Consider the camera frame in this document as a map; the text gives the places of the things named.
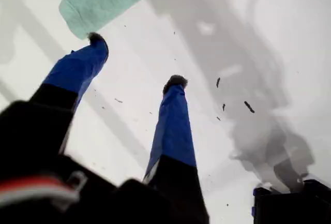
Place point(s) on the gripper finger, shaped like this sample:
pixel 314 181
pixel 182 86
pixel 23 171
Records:
pixel 174 131
pixel 75 71

